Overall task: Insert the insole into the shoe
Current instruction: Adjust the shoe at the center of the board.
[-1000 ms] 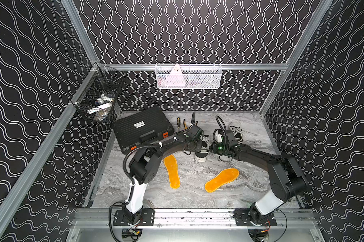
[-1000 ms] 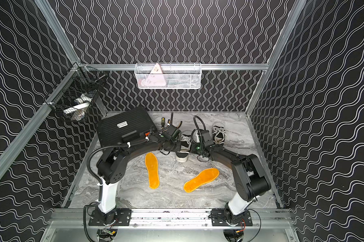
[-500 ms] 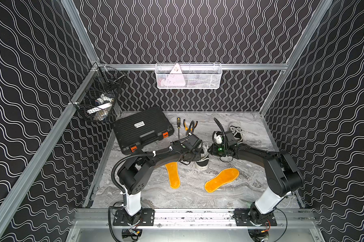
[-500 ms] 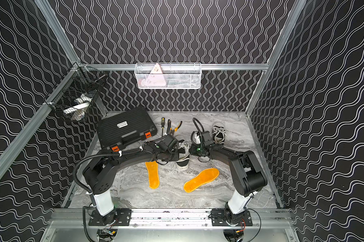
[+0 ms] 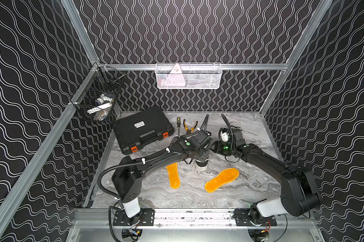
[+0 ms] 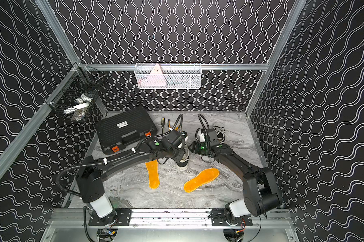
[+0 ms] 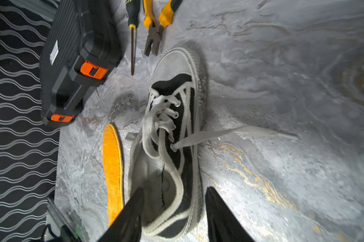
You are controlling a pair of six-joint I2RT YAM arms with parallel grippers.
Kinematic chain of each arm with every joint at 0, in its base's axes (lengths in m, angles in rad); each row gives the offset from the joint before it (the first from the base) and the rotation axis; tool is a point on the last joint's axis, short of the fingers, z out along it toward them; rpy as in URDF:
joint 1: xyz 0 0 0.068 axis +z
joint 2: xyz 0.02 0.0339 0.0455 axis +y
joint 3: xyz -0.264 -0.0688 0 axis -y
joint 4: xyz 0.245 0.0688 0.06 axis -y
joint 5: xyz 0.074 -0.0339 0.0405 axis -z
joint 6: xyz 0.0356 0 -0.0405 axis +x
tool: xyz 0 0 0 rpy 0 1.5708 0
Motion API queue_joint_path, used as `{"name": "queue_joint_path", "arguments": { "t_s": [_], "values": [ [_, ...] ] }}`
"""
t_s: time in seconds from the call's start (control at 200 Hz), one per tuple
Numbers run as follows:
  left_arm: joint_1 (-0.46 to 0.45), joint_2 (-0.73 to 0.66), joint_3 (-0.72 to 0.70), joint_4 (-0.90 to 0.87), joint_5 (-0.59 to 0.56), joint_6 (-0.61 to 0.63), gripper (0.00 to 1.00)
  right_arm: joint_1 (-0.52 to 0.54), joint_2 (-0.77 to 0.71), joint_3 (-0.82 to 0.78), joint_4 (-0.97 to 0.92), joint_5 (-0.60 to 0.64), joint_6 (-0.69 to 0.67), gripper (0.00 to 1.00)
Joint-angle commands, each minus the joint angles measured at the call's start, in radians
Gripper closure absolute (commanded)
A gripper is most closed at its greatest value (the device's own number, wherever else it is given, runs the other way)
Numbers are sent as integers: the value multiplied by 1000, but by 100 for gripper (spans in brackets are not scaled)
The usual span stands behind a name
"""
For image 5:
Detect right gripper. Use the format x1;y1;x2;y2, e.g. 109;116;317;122
209;140;236;155

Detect black canvas sneaker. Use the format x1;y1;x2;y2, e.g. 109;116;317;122
195;160;208;171

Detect orange insole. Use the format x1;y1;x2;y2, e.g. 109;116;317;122
166;163;181;189
204;168;240;193

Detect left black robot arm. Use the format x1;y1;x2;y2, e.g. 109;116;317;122
97;114;212;218

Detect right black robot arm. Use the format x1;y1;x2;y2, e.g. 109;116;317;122
211;114;321;224

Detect yellow black screwdriver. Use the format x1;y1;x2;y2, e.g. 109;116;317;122
177;117;181;136

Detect black plastic tool case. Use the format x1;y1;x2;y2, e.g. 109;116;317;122
113;106;175;155

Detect pink triangle card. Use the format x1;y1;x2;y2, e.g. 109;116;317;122
170;63;182;74

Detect white items in black basket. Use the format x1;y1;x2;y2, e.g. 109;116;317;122
86;93;115;121

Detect orange handled pliers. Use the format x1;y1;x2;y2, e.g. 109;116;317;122
183;119;198;134

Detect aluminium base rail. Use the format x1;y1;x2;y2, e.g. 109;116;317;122
113;208;278;227

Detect white wire wall basket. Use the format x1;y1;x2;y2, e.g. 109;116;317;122
154;63;223;89

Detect black wire wall basket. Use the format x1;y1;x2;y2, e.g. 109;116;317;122
74;67;127;123

